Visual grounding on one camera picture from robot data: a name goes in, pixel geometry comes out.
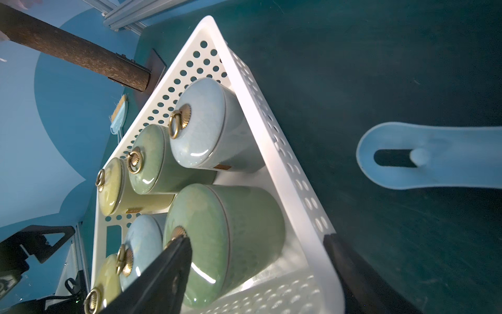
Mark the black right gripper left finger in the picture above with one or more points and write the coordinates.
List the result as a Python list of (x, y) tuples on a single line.
[(161, 288)]

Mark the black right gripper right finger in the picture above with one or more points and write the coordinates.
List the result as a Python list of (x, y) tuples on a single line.
[(365, 291)]

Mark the yellow tea canister front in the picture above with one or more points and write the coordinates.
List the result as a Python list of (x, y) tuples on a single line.
[(106, 289)]

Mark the yellow tea canister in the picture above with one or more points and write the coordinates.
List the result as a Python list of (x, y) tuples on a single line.
[(106, 289), (116, 195)]

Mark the green tea canister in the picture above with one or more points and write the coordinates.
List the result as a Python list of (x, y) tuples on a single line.
[(154, 170), (235, 233)]

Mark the blue tea canister front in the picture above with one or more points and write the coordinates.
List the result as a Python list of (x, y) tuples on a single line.
[(142, 245)]

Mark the yellow tea canister back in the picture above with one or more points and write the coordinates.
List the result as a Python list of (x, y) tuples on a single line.
[(116, 195)]

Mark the grey-blue tea canister back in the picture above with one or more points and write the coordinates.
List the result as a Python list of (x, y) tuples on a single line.
[(208, 130)]

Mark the light blue dustpan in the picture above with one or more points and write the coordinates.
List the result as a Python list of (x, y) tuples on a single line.
[(442, 156)]

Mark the light blue hand brush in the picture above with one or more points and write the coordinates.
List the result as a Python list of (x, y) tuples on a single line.
[(118, 116)]

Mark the pink cherry blossom tree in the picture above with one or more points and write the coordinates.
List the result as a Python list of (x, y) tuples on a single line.
[(31, 32)]

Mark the aluminium back frame bar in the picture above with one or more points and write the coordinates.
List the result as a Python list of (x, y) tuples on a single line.
[(129, 14)]

